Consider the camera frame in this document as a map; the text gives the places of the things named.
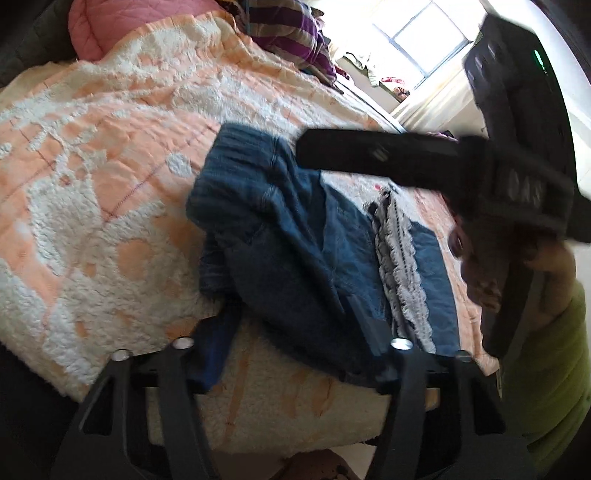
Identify person's right hand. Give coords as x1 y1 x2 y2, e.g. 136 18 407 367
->
448 229 579 324

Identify clothes on windowsill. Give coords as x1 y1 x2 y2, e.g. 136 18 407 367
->
337 46 413 100

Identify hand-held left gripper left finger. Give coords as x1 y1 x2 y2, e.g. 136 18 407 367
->
48 314 242 480

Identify pink quilted pillow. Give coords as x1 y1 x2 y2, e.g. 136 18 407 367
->
68 0 222 62

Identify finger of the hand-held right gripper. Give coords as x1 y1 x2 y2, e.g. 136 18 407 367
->
295 128 462 191

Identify window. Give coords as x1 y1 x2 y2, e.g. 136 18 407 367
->
369 0 477 89

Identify grey quilted headboard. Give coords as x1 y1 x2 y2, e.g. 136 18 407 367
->
0 0 85 89

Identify peach and white blanket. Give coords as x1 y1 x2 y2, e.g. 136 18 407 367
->
0 9 502 459

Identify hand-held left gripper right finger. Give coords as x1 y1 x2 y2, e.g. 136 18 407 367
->
344 295 536 480

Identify purple striped blanket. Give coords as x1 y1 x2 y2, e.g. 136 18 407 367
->
226 0 341 86

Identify blue pants with lace trim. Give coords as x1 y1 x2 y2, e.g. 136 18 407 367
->
186 122 463 389

